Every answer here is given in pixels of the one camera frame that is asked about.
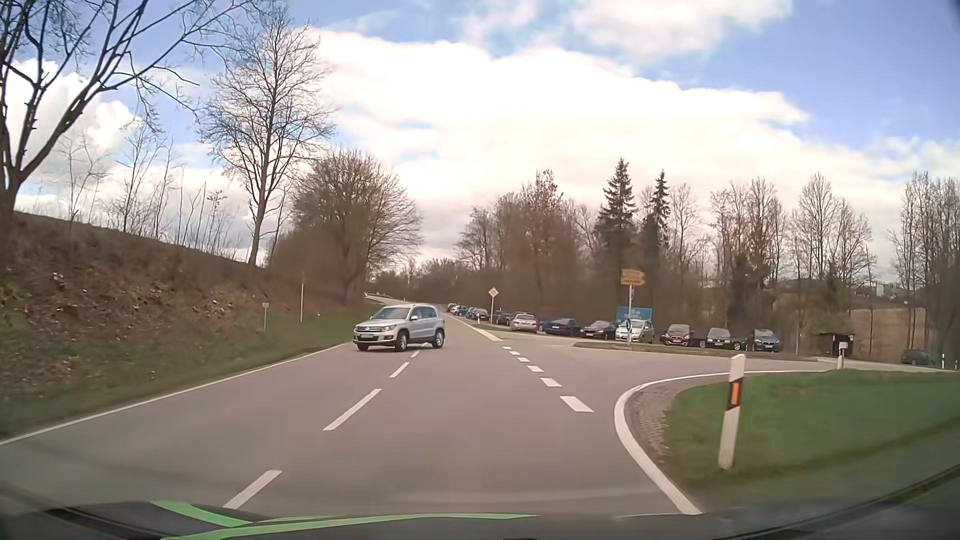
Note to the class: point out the car's own bonnet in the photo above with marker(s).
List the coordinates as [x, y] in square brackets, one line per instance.
[480, 525]

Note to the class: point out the yellow diamond road sign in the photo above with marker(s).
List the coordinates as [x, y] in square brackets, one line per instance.
[493, 293]

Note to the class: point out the bare bushy tree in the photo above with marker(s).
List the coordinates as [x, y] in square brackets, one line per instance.
[352, 217]

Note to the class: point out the row of young bare trees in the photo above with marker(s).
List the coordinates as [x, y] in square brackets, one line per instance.
[127, 195]

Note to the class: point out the tall bare tree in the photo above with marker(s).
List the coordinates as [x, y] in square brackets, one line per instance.
[267, 135]

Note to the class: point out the thin pole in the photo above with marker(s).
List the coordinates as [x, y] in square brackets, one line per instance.
[302, 296]

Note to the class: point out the dark car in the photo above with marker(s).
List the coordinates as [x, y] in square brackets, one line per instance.
[917, 358]

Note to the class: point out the row of parked cars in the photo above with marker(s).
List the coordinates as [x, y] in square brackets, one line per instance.
[600, 328]

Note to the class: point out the wood of trees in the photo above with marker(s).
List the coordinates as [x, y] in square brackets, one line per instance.
[675, 247]

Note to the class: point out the small white marker post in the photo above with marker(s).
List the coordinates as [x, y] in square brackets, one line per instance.
[841, 352]

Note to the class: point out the grassy bank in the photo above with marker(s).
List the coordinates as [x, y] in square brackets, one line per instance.
[112, 322]

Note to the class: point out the grey asphalt road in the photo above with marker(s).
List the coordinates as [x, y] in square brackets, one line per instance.
[465, 442]

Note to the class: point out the grass verge with cobbled edge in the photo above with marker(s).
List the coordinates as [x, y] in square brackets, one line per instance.
[810, 427]

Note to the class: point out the yellow direction sign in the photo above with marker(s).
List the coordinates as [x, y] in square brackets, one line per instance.
[632, 278]

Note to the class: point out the small sign on post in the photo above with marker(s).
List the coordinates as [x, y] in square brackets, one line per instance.
[265, 309]

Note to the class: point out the silver car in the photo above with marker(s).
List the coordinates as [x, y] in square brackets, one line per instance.
[400, 327]

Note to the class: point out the blue billboard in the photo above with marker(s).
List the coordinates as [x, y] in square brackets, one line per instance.
[634, 313]

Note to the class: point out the dark shelter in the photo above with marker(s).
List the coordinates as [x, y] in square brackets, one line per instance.
[841, 343]

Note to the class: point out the road markings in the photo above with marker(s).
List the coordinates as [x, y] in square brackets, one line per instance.
[352, 409]

